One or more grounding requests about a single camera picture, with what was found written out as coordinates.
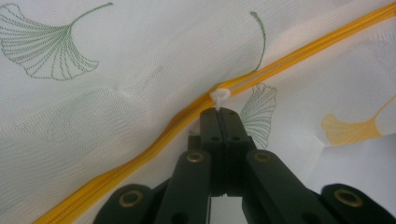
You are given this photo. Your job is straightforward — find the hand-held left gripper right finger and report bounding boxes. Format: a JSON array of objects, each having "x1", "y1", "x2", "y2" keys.
[{"x1": 221, "y1": 108, "x2": 340, "y2": 224}]

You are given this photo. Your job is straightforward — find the white leaf-print mesh laundry bag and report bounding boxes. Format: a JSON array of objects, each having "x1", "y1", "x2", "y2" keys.
[{"x1": 0, "y1": 0, "x2": 396, "y2": 224}]

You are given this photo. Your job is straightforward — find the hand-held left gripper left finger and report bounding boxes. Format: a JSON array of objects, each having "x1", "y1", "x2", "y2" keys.
[{"x1": 162, "y1": 106, "x2": 226, "y2": 224}]

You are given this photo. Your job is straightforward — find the white board sheet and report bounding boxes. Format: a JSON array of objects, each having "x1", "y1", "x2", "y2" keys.
[{"x1": 303, "y1": 133, "x2": 396, "y2": 216}]

